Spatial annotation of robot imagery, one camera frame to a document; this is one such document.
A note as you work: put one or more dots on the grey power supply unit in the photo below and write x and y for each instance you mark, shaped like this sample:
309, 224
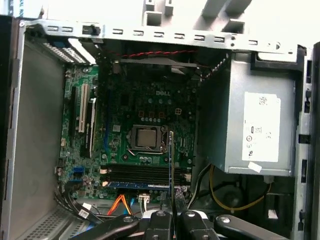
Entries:
225, 112

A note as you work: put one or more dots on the white expansion slot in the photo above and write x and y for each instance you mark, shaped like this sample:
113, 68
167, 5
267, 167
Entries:
83, 107

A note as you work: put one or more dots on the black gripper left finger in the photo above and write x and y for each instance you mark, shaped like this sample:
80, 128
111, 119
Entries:
157, 227

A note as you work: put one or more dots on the black expansion slot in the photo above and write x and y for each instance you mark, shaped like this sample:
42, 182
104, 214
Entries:
72, 112

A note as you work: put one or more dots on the metal socket cover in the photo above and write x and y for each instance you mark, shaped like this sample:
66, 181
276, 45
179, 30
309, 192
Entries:
134, 137

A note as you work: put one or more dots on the metal locking lever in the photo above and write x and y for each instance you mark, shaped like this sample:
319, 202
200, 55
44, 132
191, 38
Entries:
150, 151

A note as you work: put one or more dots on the black RAM slot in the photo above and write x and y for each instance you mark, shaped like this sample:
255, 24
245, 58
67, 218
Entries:
145, 172
145, 167
145, 178

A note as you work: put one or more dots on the grey parts rack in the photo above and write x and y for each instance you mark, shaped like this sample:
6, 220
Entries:
153, 19

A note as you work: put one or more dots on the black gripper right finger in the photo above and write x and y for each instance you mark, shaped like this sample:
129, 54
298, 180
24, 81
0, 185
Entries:
195, 227

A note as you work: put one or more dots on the silver CPU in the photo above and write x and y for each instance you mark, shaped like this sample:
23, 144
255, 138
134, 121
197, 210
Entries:
146, 138

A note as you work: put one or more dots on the black PC case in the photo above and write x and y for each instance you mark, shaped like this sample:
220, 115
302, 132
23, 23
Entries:
37, 125

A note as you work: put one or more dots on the blue RAM stick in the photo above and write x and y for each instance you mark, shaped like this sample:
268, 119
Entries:
130, 185
171, 162

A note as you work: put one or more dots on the green motherboard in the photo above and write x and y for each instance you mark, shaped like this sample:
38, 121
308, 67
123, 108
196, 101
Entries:
140, 105

